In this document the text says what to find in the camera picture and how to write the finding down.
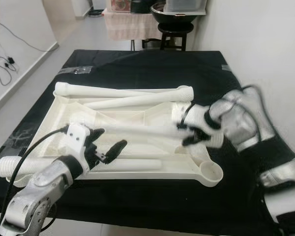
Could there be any black bag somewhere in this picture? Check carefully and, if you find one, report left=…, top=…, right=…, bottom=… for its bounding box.
left=131, top=0, right=162, bottom=14

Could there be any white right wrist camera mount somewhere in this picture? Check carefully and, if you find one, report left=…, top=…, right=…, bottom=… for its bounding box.
left=172, top=101, right=214, bottom=143

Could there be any clear plastic storage box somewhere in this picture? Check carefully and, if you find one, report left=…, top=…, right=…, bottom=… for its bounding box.
left=164, top=0, right=208, bottom=14

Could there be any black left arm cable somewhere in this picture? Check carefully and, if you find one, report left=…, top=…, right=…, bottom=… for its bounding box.
left=0, top=125, right=72, bottom=236

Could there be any beige striped table cloth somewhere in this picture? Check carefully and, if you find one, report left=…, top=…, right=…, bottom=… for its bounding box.
left=104, top=10, right=163, bottom=41

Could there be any black tablecloth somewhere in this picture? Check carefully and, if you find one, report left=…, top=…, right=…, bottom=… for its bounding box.
left=0, top=49, right=278, bottom=236

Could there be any red patterned box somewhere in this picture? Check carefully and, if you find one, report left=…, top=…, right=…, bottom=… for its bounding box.
left=111, top=0, right=132, bottom=12

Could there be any crumpled clear tape patch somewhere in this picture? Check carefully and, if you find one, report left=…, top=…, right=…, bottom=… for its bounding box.
left=10, top=127, right=42, bottom=160

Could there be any white plastic table top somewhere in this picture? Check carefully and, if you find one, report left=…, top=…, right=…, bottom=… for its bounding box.
left=15, top=82, right=224, bottom=188

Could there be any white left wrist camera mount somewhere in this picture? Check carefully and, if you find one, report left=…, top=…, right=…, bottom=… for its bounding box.
left=66, top=123, right=94, bottom=163

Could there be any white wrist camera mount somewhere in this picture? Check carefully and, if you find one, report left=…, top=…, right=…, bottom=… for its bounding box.
left=172, top=101, right=214, bottom=143
left=66, top=123, right=94, bottom=163

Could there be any black stool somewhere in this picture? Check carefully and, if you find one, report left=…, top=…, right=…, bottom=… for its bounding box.
left=160, top=22, right=195, bottom=51

